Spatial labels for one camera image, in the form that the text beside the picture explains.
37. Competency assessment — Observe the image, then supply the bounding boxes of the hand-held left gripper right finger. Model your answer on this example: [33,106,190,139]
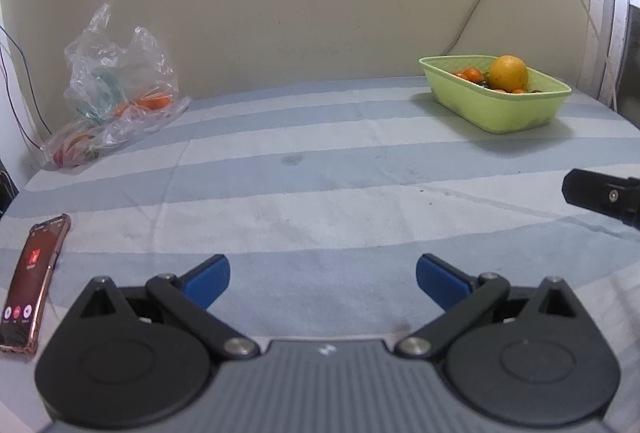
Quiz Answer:
[396,253,588,359]

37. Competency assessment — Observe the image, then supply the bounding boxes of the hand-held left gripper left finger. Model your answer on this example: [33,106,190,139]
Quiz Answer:
[70,253,261,360]

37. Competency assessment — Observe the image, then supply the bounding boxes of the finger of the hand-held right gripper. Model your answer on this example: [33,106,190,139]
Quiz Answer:
[562,168,640,230]

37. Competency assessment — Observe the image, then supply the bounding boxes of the green plastic basket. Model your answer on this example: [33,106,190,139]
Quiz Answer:
[418,54,574,135]

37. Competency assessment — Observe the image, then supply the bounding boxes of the large yellow citrus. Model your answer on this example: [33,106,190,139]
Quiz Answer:
[488,55,530,92]

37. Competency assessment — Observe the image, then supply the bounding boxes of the striped blue white sheet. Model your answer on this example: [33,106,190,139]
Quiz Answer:
[0,74,640,433]

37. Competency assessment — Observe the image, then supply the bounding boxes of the smartphone in clear case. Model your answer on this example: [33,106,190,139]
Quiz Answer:
[0,213,72,356]

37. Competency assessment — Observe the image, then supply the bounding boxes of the orange fruit in bag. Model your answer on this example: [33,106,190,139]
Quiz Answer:
[116,96,172,116]

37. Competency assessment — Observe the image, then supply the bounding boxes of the clear plastic bag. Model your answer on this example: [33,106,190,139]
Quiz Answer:
[41,2,193,170]

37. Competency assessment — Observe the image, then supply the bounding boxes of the white hanging cable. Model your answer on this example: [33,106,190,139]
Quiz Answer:
[542,0,620,110]

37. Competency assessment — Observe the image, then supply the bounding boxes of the black wall cable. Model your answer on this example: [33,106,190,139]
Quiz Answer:
[0,24,54,154]

